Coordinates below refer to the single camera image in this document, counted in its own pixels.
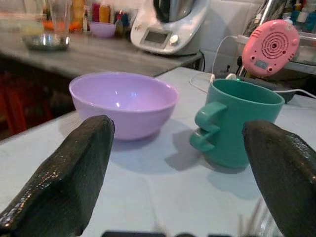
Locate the pink round plastic device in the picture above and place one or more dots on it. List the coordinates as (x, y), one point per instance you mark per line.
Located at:
(271, 47)

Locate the maroon plastic canister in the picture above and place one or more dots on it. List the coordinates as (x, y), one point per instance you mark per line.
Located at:
(95, 12)

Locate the black power strip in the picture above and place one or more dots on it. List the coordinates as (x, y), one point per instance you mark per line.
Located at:
(271, 86)

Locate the teal plastic mug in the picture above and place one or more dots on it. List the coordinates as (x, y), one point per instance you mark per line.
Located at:
(237, 128)

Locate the shiny steel bowl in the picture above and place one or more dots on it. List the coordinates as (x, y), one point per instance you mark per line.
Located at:
(47, 42)

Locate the small lilac plastic bowl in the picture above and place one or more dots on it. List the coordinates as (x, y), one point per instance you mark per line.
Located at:
(102, 30)

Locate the clear drinking glass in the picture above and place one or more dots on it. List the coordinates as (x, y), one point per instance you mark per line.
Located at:
(60, 17)

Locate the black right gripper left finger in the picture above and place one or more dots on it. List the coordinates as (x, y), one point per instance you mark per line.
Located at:
(64, 177)

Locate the white kitchen cooking machine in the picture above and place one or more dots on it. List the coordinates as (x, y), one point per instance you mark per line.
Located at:
(172, 27)

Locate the large lilac plastic bowl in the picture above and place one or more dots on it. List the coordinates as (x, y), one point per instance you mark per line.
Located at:
(128, 98)

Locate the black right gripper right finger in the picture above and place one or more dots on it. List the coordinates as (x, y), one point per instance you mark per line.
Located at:
(286, 177)

